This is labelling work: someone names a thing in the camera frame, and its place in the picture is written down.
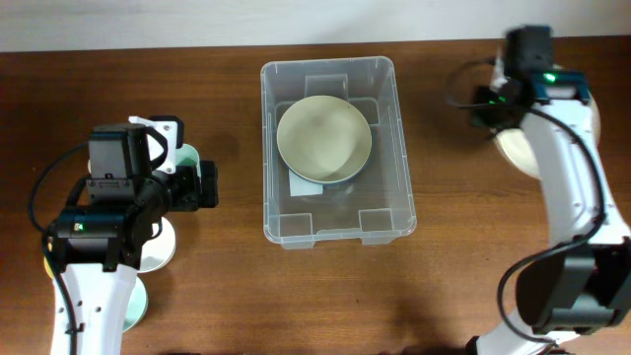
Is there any clear plastic storage container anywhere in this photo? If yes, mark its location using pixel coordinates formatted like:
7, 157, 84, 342
260, 56, 417, 249

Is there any white paper label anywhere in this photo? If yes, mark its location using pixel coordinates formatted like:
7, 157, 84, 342
288, 171, 323, 197

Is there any cream plate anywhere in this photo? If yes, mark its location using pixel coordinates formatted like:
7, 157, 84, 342
492, 63, 602, 181
276, 96, 373, 162

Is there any white small bowl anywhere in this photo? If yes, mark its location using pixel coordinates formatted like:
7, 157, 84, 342
138, 218, 176, 273

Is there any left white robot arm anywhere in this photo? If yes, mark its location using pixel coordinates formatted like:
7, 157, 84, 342
42, 159, 218, 354

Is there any dark blue bowl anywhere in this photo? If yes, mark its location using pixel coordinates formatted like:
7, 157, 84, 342
281, 139, 373, 184

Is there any mint green plastic cup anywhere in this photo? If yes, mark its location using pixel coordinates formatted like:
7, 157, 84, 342
175, 144, 200, 171

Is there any mint green small bowl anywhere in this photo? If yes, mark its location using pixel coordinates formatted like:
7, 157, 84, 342
122, 277, 149, 332

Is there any yellow small bowl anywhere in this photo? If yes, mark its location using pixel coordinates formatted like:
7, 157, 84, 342
43, 257, 54, 279

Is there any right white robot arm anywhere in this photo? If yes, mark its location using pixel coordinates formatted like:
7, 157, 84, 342
465, 70, 630, 354

